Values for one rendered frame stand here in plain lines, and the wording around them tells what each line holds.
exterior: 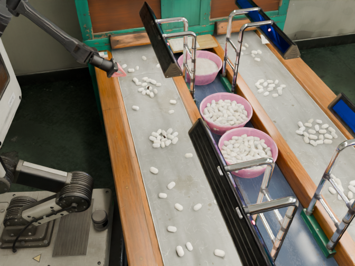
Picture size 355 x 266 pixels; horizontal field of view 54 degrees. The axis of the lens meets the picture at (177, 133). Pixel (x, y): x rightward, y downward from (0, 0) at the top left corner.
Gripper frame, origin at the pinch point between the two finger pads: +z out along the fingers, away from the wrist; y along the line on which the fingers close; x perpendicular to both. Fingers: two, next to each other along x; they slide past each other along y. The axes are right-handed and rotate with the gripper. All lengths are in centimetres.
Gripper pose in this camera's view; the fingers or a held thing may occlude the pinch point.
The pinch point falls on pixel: (124, 74)
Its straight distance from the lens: 186.4
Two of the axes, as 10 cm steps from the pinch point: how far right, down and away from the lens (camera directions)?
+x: -6.1, 6.7, 4.2
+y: -2.5, -6.7, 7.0
